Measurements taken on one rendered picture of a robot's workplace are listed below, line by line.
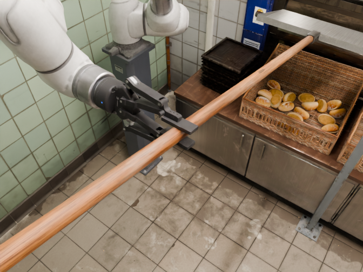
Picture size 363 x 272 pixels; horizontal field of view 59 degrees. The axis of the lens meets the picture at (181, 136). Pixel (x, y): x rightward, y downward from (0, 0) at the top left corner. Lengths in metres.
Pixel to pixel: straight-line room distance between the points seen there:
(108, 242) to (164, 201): 0.45
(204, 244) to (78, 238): 0.80
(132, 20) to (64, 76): 0.93
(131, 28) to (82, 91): 0.96
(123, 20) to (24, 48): 1.00
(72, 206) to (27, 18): 0.35
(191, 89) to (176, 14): 0.70
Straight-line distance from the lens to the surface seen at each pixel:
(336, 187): 1.90
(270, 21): 1.57
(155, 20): 1.57
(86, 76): 0.73
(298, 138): 1.91
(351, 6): 2.02
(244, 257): 2.12
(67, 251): 2.22
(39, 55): 0.70
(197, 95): 2.10
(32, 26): 0.66
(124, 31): 1.67
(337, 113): 2.10
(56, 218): 0.46
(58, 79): 0.75
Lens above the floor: 1.94
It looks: 48 degrees down
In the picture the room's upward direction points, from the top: straight up
